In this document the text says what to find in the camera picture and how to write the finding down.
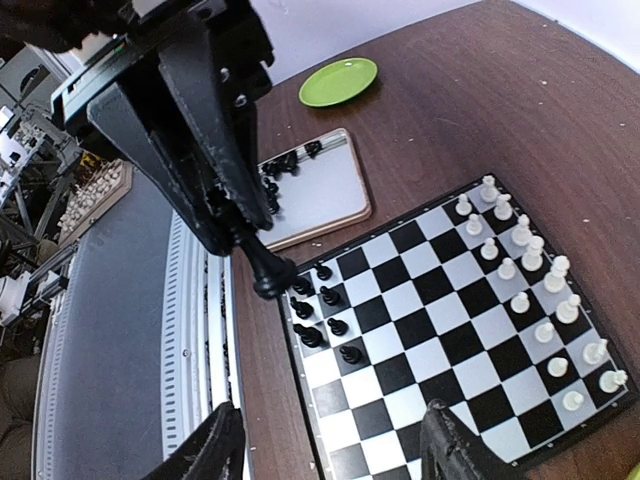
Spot wooden chess set in background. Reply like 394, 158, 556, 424
57, 159, 133, 247

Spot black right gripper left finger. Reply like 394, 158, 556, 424
149, 401, 246, 480

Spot black pawn placed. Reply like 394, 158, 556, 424
326, 318, 349, 336
313, 263, 333, 281
339, 345, 362, 365
320, 286, 342, 306

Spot black piece back rank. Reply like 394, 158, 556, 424
293, 324, 325, 348
289, 297, 314, 320
292, 276, 314, 296

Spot aluminium front rail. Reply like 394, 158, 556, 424
32, 209, 251, 480

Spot metal tray with wood rim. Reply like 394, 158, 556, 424
259, 128, 372, 251

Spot white rook right corner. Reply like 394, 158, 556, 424
599, 370, 628, 394

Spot green plate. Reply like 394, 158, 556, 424
298, 57, 378, 108

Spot white pawn rightmost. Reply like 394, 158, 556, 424
562, 390, 585, 411

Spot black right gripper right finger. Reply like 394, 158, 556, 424
420, 399, 520, 480

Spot white knight right side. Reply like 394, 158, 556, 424
582, 339, 609, 365

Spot black and grey chessboard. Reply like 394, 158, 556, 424
279, 174, 639, 479

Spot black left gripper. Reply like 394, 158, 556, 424
51, 1, 274, 256

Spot black king chess piece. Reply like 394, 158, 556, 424
225, 207, 298, 300

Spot white pawn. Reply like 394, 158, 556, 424
534, 321, 556, 344
562, 390, 585, 411
547, 356, 569, 378

